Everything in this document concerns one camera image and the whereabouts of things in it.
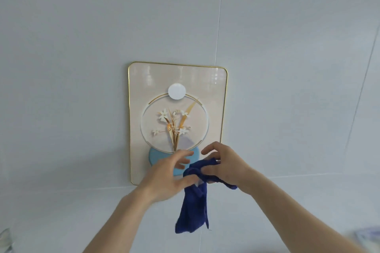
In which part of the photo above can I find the person's left hand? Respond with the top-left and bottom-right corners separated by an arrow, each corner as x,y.
136,150 -> 199,203

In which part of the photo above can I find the person's right hand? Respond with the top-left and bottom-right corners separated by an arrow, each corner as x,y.
201,142 -> 256,194

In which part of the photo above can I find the dark blue cloth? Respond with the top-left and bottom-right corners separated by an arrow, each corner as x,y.
175,158 -> 238,234

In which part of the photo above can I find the person's right forearm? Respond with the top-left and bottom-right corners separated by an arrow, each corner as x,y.
239,170 -> 367,253

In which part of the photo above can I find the person's left forearm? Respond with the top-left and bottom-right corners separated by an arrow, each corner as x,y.
83,186 -> 155,253

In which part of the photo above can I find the gold framed flower picture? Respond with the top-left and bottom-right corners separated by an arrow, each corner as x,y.
128,61 -> 229,186

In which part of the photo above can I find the white round adhesive hook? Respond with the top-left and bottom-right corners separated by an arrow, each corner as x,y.
168,83 -> 187,101

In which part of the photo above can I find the white and blue packet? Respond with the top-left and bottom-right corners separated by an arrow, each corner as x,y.
345,226 -> 380,253

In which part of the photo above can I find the clear glass container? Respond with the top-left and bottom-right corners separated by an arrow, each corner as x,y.
0,227 -> 14,253

